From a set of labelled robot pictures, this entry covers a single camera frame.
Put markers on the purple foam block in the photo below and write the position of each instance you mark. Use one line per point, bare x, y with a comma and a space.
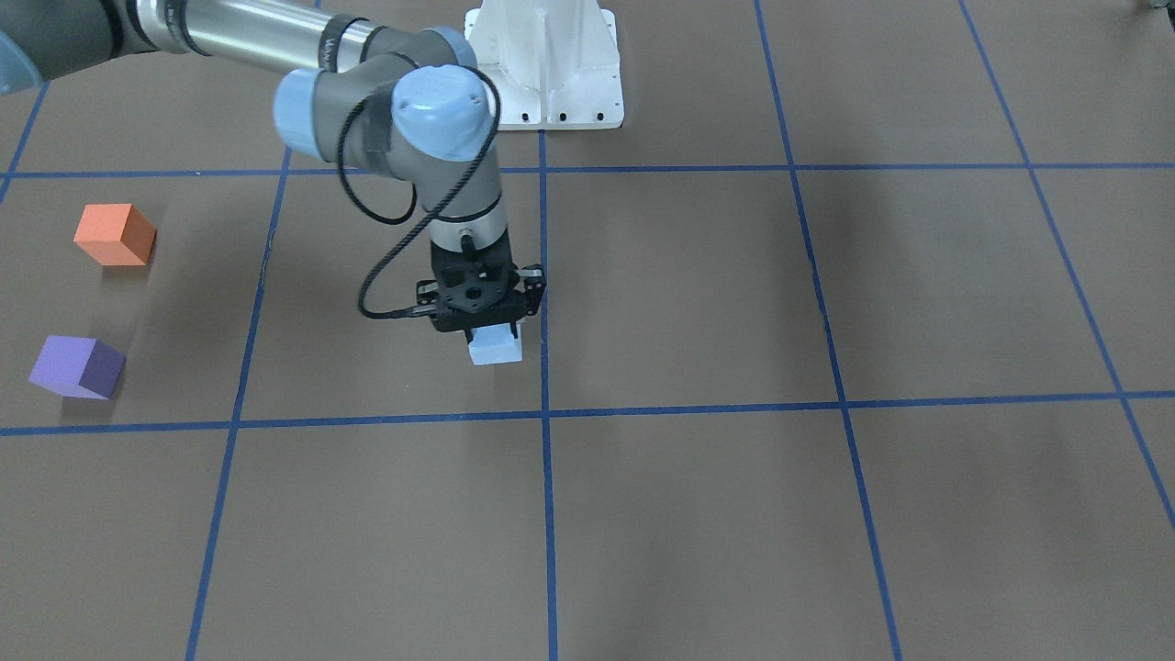
77, 367

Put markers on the black gripper of second arm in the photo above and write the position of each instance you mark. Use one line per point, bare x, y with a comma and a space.
531, 285

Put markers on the grey blue second robot arm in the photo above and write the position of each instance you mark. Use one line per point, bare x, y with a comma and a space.
407, 119

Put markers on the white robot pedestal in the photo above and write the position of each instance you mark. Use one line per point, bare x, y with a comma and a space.
556, 64

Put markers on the light blue foam block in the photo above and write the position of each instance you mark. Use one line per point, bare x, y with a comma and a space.
496, 344

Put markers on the orange foam block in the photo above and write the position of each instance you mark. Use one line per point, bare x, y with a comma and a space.
115, 235

